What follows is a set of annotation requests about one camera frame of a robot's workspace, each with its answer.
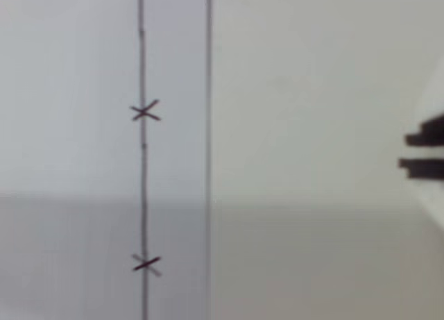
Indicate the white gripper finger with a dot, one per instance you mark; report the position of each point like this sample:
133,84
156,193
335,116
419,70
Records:
430,134
426,170

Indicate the white paper sheet with markings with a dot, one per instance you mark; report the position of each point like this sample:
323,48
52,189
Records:
86,125

